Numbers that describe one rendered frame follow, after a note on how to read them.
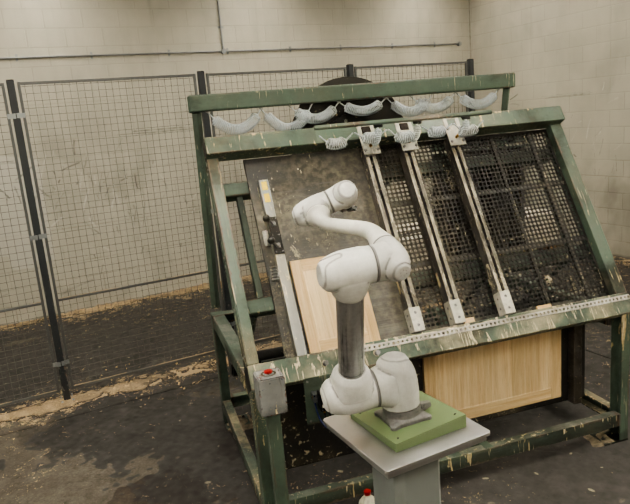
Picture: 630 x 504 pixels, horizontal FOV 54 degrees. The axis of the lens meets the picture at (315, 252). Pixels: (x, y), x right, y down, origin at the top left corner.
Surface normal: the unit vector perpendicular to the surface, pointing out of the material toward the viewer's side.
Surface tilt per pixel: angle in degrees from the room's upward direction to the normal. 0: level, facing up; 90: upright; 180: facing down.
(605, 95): 90
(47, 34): 90
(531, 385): 90
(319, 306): 59
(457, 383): 90
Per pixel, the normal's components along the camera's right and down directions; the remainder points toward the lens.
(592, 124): -0.88, 0.17
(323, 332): 0.22, -0.35
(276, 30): 0.46, 0.15
